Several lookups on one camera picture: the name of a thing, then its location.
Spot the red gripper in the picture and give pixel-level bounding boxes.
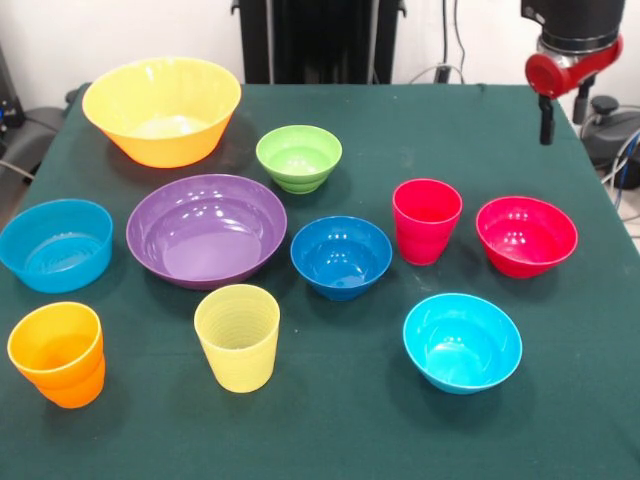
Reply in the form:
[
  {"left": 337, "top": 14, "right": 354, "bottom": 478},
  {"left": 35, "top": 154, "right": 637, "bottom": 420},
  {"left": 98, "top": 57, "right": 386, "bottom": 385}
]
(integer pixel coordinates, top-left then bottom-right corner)
[{"left": 524, "top": 34, "right": 625, "bottom": 146}]

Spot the red-pink bowl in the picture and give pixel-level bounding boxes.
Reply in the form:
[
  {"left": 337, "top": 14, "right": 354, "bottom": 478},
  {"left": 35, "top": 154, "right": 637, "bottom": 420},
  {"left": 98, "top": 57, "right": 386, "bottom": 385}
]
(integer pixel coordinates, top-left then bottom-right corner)
[{"left": 475, "top": 195, "right": 580, "bottom": 280}]

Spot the red-pink cup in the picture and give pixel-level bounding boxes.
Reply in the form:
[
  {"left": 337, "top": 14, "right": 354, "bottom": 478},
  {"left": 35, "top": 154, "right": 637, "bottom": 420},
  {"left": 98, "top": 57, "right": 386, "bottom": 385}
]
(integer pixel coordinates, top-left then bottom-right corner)
[{"left": 391, "top": 178, "right": 464, "bottom": 267}]

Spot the cyan bowl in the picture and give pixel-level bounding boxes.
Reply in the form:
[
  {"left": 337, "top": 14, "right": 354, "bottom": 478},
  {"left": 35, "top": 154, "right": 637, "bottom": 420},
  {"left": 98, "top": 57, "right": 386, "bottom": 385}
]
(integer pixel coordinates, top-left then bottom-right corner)
[{"left": 402, "top": 293, "right": 524, "bottom": 396}]

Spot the dark blue bowl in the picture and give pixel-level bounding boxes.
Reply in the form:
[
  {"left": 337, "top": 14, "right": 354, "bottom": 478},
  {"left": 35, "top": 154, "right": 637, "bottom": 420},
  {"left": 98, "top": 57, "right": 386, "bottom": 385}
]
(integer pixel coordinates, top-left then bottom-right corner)
[{"left": 289, "top": 215, "right": 394, "bottom": 302}]

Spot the green bowl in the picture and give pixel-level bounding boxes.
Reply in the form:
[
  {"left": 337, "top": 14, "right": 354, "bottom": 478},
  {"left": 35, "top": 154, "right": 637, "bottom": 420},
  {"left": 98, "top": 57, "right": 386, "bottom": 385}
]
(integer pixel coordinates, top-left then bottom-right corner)
[{"left": 255, "top": 124, "right": 344, "bottom": 195}]

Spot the large purple bowl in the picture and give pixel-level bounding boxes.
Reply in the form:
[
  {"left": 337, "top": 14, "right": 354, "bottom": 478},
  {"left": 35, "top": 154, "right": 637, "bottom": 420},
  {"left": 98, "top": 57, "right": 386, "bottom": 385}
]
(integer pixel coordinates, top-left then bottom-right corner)
[{"left": 125, "top": 173, "right": 289, "bottom": 291}]

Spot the dark green tablecloth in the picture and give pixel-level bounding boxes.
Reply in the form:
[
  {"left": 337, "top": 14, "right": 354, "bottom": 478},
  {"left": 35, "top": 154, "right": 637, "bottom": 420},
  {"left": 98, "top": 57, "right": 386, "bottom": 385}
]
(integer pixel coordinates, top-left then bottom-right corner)
[{"left": 0, "top": 82, "right": 640, "bottom": 480}]

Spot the yellow-green cup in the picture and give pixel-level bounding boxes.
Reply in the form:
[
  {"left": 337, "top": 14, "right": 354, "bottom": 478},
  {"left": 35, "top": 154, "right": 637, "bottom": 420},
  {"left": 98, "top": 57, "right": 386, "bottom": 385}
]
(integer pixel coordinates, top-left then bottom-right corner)
[{"left": 193, "top": 283, "right": 282, "bottom": 395}]

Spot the large orange bowl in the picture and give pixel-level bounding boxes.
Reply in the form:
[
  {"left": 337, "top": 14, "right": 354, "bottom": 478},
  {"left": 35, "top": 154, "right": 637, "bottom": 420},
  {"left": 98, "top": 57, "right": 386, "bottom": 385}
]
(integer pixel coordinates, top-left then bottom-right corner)
[{"left": 81, "top": 56, "right": 243, "bottom": 170}]

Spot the blue ribbed bowl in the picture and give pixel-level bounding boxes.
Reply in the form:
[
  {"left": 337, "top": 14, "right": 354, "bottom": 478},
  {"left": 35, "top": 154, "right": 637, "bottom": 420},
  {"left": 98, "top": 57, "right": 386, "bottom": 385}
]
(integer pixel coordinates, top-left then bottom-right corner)
[{"left": 0, "top": 198, "right": 115, "bottom": 295}]

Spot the black device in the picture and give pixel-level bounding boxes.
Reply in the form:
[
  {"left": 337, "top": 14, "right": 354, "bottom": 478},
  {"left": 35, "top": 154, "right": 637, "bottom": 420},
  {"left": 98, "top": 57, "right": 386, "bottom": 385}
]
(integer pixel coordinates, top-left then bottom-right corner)
[{"left": 0, "top": 44, "right": 26, "bottom": 136}]

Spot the orange cup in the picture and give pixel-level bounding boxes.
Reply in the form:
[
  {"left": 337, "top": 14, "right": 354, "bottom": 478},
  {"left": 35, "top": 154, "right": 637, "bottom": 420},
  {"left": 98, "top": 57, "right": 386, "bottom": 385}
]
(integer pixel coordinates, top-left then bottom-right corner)
[{"left": 6, "top": 300, "right": 107, "bottom": 410}]

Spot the grey pedestal foot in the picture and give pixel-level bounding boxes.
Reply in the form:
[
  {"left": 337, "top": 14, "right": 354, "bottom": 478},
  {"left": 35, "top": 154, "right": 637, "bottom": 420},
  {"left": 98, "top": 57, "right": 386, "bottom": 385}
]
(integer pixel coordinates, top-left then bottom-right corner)
[
  {"left": 579, "top": 96, "right": 640, "bottom": 169},
  {"left": 9, "top": 89, "right": 81, "bottom": 171}
]

